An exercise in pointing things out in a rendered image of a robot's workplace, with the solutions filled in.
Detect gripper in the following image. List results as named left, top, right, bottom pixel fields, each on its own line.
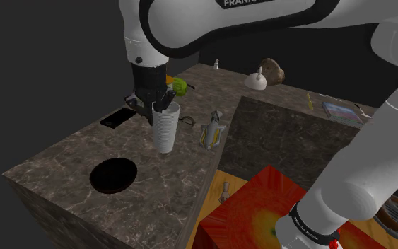
left=131, top=62, right=177, bottom=127

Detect white ribbed cup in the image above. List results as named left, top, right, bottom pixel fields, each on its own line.
left=151, top=100, right=182, bottom=155

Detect green round vegetable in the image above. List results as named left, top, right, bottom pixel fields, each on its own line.
left=170, top=77, right=189, bottom=98

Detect dark eyeglasses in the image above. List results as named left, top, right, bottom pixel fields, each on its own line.
left=178, top=115, right=197, bottom=128

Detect black phone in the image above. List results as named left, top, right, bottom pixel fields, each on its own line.
left=98, top=107, right=138, bottom=130

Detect grey and yellow toy figure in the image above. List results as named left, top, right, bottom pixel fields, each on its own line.
left=198, top=110, right=228, bottom=151

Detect black round plate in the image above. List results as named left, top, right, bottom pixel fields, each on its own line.
left=88, top=157, right=139, bottom=195

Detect small tan hand figure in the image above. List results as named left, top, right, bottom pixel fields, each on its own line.
left=218, top=181, right=232, bottom=204

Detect brown rough lump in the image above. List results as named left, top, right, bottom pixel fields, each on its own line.
left=258, top=57, right=286, bottom=87

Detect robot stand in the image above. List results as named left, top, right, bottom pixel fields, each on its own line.
left=191, top=164, right=390, bottom=249

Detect yellow pencil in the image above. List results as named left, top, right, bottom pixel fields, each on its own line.
left=305, top=92, right=315, bottom=112

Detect book with purple cover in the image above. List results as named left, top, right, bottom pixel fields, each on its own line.
left=321, top=101, right=365, bottom=126

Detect white dome with handle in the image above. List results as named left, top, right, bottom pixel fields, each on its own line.
left=243, top=66, right=268, bottom=91

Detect knife with dark handle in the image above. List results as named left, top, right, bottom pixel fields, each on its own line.
left=353, top=103, right=373, bottom=119

